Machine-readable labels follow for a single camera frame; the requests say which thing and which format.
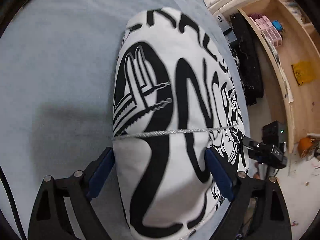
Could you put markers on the white cardboard box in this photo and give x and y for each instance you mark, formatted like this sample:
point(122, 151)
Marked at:
point(222, 20)

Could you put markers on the black clothing pile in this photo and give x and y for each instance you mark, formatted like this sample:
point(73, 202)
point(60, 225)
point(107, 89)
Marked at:
point(248, 62)

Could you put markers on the yellow cloth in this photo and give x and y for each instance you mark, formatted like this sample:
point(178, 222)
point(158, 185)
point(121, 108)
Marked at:
point(303, 73)

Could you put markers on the wooden shelf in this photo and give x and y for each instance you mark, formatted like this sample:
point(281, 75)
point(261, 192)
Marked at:
point(287, 55)

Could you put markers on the orange item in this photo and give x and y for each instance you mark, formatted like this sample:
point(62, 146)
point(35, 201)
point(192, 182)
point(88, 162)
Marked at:
point(308, 145)

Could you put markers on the stack of pink boxes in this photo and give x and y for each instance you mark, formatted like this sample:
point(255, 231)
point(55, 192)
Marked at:
point(268, 30)

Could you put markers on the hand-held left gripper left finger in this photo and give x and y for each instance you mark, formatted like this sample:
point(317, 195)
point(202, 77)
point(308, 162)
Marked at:
point(100, 173)

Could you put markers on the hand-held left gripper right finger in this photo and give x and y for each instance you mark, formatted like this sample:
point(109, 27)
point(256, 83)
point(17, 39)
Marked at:
point(220, 177)

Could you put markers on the black and white printed jacket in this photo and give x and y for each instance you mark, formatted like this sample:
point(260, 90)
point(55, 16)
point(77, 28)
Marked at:
point(180, 105)

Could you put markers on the blue bed sheet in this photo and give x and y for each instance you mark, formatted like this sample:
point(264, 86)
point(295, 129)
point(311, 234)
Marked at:
point(62, 80)

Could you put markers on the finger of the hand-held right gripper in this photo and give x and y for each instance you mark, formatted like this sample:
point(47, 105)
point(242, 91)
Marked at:
point(252, 146)

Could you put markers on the black electronic box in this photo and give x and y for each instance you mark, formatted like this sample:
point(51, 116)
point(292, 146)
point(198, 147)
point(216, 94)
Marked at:
point(273, 132)

